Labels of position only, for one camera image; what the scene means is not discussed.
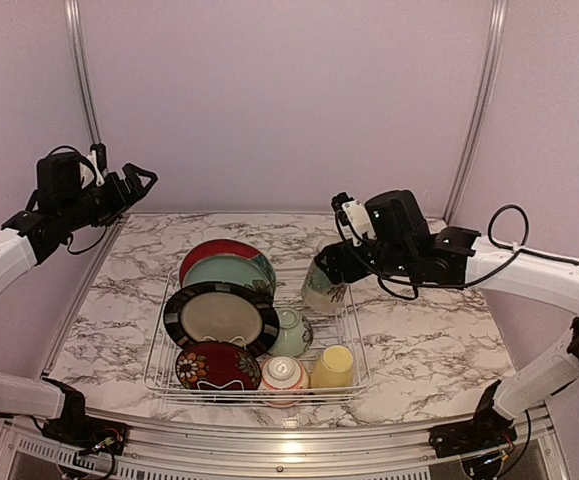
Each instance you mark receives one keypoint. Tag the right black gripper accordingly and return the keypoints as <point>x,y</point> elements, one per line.
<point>340,257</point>

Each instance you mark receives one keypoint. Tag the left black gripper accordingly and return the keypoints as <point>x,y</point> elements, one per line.
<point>122,199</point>

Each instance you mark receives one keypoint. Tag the floral ceramic tumbler cup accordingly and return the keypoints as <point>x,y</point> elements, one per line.
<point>319,293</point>

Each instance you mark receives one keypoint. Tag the red plate with teal flower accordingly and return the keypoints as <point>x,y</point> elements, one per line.
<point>227,247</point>

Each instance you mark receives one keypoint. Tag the yellow mug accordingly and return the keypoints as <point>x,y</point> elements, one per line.
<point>334,368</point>

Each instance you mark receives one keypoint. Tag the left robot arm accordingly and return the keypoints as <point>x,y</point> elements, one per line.
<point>73,191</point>

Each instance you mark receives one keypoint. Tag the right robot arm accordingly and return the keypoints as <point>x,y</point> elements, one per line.
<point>388,237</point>

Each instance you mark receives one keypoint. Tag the pale green ceramic bowl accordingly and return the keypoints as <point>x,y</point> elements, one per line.
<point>295,335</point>

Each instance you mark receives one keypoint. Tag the light teal plate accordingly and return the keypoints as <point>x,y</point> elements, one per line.
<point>230,269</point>

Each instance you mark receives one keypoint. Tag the white and pink bowl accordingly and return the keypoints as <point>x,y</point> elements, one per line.
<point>283,373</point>

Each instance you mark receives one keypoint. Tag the black rimmed grey plate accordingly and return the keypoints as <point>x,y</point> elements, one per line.
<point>224,312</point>

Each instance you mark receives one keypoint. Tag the dark red floral plate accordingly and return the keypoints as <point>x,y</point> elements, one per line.
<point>213,365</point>

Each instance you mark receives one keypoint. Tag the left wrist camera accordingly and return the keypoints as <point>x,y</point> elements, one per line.
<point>93,168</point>

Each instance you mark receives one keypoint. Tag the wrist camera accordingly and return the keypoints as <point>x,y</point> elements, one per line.
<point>93,168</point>
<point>353,216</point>

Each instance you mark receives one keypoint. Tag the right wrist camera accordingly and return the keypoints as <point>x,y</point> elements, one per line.
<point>353,216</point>

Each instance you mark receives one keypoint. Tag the white wire dish rack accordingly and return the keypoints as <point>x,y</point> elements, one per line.
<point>339,328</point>

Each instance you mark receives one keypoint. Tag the left aluminium frame post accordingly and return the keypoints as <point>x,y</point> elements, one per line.
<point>78,51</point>

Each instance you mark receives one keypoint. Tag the aluminium frame post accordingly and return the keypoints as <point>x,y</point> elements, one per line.
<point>488,73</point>
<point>78,51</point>

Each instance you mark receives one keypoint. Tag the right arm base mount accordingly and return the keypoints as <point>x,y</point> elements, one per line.
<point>469,436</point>

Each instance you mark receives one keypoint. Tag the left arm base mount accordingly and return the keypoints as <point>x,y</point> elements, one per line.
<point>89,434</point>

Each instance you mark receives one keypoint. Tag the aluminium front frame rail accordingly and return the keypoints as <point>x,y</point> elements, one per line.
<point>161,449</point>

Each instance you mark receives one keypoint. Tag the right aluminium frame post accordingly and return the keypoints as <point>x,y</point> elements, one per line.
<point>488,73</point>

